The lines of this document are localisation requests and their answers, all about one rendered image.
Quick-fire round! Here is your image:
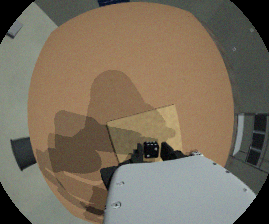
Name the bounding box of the black die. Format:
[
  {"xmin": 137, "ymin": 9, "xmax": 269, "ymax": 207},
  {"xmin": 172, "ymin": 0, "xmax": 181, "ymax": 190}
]
[{"xmin": 144, "ymin": 141, "xmax": 159, "ymax": 158}]

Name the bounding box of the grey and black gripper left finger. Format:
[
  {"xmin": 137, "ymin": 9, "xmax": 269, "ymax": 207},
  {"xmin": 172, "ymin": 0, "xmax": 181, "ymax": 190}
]
[{"xmin": 100, "ymin": 143, "xmax": 144, "ymax": 191}]

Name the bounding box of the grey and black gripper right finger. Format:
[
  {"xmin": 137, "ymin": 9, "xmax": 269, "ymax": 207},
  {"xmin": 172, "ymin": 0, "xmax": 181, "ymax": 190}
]
[{"xmin": 160, "ymin": 142, "xmax": 189, "ymax": 161}]

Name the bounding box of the tan square mat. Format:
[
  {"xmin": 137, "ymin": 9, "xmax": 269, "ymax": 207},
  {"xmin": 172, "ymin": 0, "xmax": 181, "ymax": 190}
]
[{"xmin": 107, "ymin": 104, "xmax": 183, "ymax": 163}]

